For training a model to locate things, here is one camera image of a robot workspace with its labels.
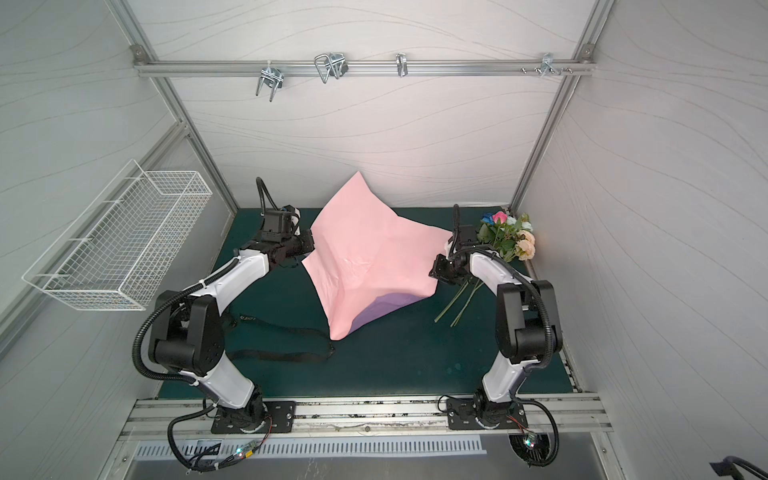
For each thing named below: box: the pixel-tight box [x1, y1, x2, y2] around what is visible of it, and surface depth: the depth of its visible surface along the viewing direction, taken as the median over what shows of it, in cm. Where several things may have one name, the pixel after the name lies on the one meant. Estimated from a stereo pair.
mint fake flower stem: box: [510, 212, 533, 232], surface depth 113 cm
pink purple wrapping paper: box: [302, 171, 453, 341], surface depth 103 cm
